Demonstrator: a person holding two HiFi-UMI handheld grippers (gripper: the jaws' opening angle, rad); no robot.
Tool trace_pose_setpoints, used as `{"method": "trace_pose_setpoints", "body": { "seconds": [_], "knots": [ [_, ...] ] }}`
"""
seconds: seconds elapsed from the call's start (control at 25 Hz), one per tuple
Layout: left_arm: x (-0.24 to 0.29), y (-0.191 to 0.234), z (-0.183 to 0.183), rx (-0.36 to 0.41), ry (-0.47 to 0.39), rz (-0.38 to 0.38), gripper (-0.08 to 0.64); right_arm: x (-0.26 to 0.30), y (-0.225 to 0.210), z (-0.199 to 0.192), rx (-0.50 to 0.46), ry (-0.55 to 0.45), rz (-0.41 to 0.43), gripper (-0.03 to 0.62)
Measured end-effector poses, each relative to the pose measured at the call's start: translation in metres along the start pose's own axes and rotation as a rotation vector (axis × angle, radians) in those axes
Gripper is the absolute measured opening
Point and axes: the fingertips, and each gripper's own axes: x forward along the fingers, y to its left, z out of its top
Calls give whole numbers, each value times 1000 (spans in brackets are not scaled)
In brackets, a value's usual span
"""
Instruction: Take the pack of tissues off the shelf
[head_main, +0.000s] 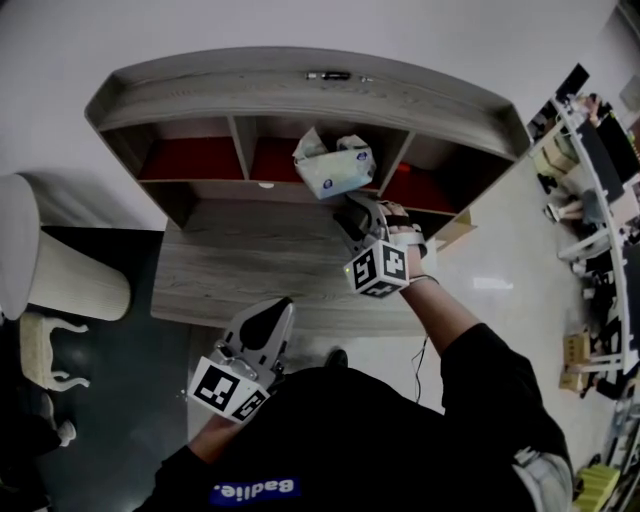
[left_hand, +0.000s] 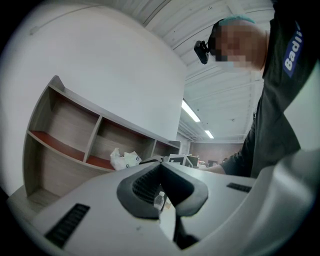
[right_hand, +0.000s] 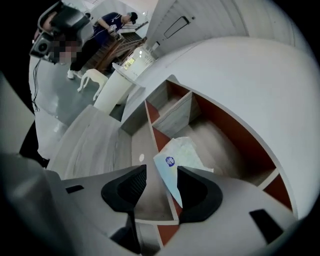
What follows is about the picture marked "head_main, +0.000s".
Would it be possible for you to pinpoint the round white table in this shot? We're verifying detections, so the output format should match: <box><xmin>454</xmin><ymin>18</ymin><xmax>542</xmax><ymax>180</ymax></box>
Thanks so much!
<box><xmin>0</xmin><ymin>172</ymin><xmax>133</xmax><ymax>323</ymax></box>

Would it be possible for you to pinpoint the white pack of tissues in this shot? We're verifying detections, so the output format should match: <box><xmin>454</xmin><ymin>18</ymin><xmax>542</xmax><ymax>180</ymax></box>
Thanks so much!
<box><xmin>292</xmin><ymin>126</ymin><xmax>378</xmax><ymax>201</ymax></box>

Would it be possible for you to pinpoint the person's right hand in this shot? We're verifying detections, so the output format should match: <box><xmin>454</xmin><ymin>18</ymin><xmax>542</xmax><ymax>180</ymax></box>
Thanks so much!
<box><xmin>380</xmin><ymin>200</ymin><xmax>422</xmax><ymax>247</ymax></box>

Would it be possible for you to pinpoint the grey wooden shelf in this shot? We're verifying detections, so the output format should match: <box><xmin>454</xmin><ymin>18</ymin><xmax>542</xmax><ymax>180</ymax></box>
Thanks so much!
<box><xmin>83</xmin><ymin>47</ymin><xmax>532</xmax><ymax>242</ymax></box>

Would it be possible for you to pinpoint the white carved furniture leg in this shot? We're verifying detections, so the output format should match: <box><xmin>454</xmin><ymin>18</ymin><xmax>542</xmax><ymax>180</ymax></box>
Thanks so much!
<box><xmin>41</xmin><ymin>391</ymin><xmax>78</xmax><ymax>449</ymax></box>

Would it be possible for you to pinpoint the person's right forearm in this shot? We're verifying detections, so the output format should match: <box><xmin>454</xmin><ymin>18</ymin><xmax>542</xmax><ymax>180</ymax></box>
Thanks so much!
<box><xmin>398</xmin><ymin>275</ymin><xmax>494</xmax><ymax>361</ymax></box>

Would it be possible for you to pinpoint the yellow-green crate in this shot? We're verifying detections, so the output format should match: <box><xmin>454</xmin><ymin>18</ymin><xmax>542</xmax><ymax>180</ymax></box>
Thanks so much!
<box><xmin>573</xmin><ymin>462</ymin><xmax>622</xmax><ymax>512</ymax></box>

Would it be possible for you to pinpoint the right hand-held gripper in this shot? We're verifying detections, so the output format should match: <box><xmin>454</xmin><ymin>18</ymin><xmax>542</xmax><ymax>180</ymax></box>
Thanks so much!
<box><xmin>333</xmin><ymin>192</ymin><xmax>429</xmax><ymax>299</ymax></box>

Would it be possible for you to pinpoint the light wooden panel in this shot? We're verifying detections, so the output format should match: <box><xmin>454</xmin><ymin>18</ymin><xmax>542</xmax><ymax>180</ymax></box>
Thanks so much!
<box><xmin>433</xmin><ymin>208</ymin><xmax>479</xmax><ymax>255</ymax></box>

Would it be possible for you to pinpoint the thin floor cable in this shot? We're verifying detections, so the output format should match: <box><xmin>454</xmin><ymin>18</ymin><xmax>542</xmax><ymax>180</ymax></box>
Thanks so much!
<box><xmin>409</xmin><ymin>333</ymin><xmax>432</xmax><ymax>404</ymax></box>

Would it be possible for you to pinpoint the black monitor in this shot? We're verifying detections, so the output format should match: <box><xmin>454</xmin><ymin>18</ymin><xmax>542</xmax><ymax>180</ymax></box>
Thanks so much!
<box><xmin>574</xmin><ymin>112</ymin><xmax>640</xmax><ymax>202</ymax></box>

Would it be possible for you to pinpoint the person's black shirt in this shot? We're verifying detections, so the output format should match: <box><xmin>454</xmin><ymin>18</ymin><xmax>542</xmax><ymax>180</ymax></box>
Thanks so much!
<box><xmin>132</xmin><ymin>322</ymin><xmax>576</xmax><ymax>512</ymax></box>

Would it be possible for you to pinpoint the person's left forearm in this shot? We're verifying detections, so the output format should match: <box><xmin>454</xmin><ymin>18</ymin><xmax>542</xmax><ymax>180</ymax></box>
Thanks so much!
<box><xmin>186</xmin><ymin>413</ymin><xmax>254</xmax><ymax>467</ymax></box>

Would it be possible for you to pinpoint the long white office desk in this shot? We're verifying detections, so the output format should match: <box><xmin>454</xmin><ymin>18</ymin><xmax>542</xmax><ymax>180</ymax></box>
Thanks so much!
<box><xmin>548</xmin><ymin>63</ymin><xmax>640</xmax><ymax>376</ymax></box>

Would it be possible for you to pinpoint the cardboard box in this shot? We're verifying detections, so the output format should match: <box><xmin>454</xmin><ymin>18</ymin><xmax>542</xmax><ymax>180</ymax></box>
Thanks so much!
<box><xmin>557</xmin><ymin>327</ymin><xmax>592</xmax><ymax>392</ymax></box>

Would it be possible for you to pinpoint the grey shoulder bag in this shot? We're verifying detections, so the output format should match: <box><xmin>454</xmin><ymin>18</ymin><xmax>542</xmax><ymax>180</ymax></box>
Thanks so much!
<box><xmin>511</xmin><ymin>446</ymin><xmax>575</xmax><ymax>512</ymax></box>

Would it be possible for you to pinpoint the white stool with carved legs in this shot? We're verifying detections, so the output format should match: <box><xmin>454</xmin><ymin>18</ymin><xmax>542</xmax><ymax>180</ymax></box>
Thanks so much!
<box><xmin>18</xmin><ymin>311</ymin><xmax>93</xmax><ymax>392</ymax></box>

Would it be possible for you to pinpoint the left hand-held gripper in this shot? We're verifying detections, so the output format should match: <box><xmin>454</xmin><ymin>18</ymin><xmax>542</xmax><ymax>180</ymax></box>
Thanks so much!
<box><xmin>186</xmin><ymin>297</ymin><xmax>297</xmax><ymax>426</ymax></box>

